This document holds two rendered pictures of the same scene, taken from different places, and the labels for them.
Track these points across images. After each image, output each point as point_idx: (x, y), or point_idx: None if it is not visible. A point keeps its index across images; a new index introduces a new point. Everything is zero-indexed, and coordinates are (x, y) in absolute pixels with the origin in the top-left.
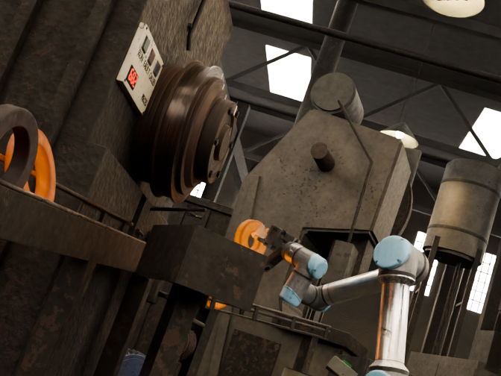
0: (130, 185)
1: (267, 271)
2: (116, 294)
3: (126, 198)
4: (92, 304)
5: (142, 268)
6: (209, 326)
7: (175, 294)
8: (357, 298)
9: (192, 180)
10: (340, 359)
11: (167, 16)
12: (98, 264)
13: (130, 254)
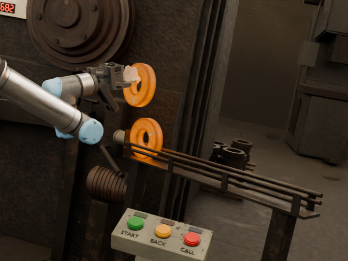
0: (41, 69)
1: (113, 111)
2: (91, 147)
3: (43, 78)
4: (49, 149)
5: None
6: (132, 175)
7: None
8: (37, 115)
9: (63, 51)
10: (124, 213)
11: None
12: None
13: (6, 111)
